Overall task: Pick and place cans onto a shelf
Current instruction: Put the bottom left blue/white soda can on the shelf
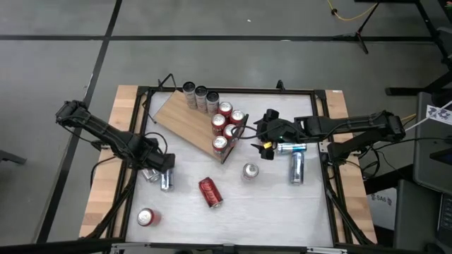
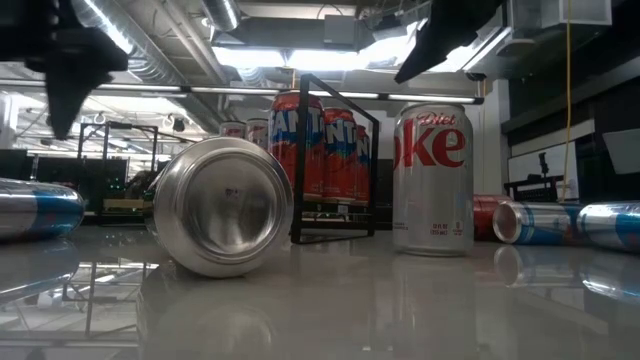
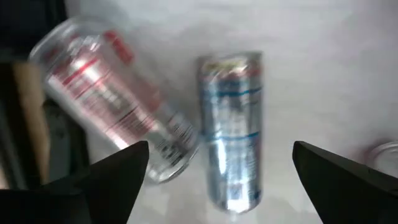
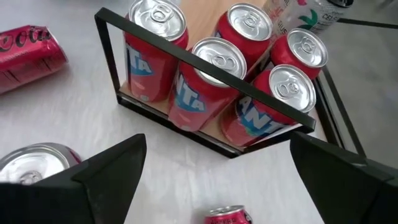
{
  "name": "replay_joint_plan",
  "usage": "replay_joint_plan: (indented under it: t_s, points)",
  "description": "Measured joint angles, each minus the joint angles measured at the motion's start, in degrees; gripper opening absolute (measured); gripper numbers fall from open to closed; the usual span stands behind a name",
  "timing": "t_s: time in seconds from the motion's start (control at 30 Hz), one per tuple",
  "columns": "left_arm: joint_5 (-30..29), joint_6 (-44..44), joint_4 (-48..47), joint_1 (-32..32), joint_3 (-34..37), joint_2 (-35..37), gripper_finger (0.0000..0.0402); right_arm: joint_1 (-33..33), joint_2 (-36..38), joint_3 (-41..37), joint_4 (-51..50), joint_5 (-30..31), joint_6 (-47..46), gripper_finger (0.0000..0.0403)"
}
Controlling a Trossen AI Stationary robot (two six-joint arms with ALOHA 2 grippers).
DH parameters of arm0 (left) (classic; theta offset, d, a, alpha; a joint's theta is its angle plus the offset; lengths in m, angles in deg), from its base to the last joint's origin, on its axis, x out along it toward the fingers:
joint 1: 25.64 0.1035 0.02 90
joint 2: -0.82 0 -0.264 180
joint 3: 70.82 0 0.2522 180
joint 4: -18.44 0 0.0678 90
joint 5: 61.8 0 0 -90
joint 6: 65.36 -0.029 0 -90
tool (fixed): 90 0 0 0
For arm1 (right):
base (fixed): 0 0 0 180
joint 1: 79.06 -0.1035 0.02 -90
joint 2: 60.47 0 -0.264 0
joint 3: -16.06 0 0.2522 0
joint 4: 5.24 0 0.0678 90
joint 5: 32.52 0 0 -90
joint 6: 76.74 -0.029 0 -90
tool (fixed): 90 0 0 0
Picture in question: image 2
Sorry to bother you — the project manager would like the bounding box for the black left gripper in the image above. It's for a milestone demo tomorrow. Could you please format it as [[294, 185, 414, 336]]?
[[0, 0, 129, 141]]

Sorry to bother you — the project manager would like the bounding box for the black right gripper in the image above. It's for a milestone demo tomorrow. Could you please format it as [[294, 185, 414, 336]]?
[[393, 0, 506, 85]]

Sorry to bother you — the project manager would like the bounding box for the blue silver slim can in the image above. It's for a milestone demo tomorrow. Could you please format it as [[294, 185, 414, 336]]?
[[492, 199, 584, 246], [0, 177, 85, 242], [577, 200, 640, 254]]

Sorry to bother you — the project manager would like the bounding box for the silver Diet Coke can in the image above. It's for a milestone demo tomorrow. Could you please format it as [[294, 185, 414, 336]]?
[[392, 102, 475, 257]]

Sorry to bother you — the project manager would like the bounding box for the white slim can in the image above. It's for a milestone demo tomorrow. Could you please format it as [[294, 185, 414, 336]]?
[[219, 121, 247, 141], [244, 118, 271, 151]]

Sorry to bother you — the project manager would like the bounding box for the red Coca-Cola can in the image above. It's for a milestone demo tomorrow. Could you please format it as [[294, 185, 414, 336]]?
[[472, 194, 512, 242], [144, 137, 295, 279]]

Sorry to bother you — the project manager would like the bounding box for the fluorescent ceiling light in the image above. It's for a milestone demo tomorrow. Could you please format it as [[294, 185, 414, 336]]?
[[212, 47, 416, 74]]

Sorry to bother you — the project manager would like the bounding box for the person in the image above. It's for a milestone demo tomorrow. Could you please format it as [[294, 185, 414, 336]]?
[[127, 168, 159, 199]]

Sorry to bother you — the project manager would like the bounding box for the black cart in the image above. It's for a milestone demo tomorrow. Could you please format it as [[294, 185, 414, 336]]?
[[503, 174, 560, 203]]

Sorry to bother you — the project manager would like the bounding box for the black rack frame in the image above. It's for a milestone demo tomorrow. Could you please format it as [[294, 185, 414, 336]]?
[[76, 121, 160, 174]]

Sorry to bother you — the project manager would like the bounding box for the white wall board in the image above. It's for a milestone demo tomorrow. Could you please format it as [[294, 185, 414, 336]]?
[[507, 142, 584, 189]]

